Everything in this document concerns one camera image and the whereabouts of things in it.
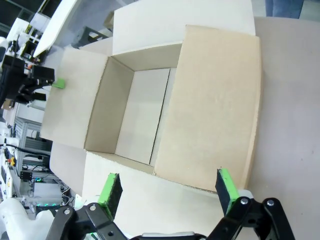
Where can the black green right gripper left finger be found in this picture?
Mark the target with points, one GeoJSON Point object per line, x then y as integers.
{"type": "Point", "coordinates": [111, 192]}

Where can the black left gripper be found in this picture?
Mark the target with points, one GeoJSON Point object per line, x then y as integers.
{"type": "Point", "coordinates": [11, 75]}

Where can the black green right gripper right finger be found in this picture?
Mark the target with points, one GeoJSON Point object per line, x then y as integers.
{"type": "Point", "coordinates": [226, 190]}

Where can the brown cardboard box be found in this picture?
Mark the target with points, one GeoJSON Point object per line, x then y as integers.
{"type": "Point", "coordinates": [212, 112]}

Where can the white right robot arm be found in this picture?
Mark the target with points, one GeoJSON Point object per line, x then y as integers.
{"type": "Point", "coordinates": [20, 220]}

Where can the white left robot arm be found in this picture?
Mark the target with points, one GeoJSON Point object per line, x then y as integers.
{"type": "Point", "coordinates": [2, 50]}

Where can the control box with green lights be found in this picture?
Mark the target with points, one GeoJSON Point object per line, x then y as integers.
{"type": "Point", "coordinates": [47, 192]}

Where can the small cardboard box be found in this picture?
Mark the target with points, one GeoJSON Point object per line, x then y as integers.
{"type": "Point", "coordinates": [108, 20]}

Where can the white shelf unit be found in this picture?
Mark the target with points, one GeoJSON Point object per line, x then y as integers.
{"type": "Point", "coordinates": [30, 30]}

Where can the grey plastic stool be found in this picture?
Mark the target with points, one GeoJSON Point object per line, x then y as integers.
{"type": "Point", "coordinates": [93, 37]}

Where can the person's legs in jeans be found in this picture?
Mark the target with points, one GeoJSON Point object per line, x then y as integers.
{"type": "Point", "coordinates": [283, 7]}

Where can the aluminium frame rack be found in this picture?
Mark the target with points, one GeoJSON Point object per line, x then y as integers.
{"type": "Point", "coordinates": [27, 140]}

